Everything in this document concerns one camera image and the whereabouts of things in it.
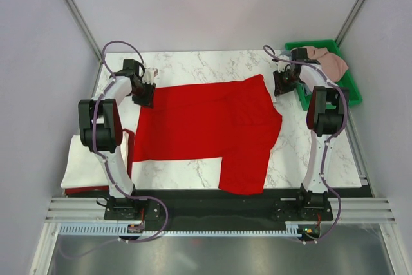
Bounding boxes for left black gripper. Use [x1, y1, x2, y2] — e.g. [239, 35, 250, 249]
[130, 80, 156, 109]

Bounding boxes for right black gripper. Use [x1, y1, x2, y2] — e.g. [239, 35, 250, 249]
[272, 68, 300, 97]

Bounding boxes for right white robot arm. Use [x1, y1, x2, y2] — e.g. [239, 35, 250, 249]
[272, 47, 349, 220]

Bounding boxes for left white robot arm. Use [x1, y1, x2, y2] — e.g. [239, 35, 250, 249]
[78, 59, 156, 222]

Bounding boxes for light blue t-shirt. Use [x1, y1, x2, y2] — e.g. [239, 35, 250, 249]
[279, 50, 291, 60]

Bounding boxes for pink t-shirt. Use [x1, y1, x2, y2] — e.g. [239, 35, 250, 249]
[304, 46, 348, 82]

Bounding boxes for green plastic bin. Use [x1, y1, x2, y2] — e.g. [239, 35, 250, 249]
[284, 39, 364, 112]

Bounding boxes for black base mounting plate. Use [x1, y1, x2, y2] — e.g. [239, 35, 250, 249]
[103, 187, 332, 223]

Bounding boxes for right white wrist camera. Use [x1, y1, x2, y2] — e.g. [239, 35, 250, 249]
[276, 62, 290, 73]

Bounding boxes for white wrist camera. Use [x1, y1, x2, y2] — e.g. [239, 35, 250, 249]
[276, 62, 290, 73]
[142, 68, 158, 84]

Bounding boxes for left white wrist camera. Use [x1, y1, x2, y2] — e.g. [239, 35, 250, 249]
[142, 68, 158, 84]

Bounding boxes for right aluminium corner post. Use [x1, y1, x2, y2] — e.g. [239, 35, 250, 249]
[335, 0, 367, 46]

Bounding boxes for aluminium corner post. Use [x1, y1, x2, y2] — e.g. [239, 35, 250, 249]
[63, 0, 102, 62]
[335, 0, 367, 46]

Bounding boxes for grey slotted cable duct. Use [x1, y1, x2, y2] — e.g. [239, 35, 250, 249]
[59, 222, 312, 237]

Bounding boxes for aluminium frame rail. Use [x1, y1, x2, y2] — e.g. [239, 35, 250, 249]
[46, 198, 395, 223]

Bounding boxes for left aluminium corner post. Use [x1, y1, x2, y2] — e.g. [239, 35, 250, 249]
[63, 0, 102, 62]

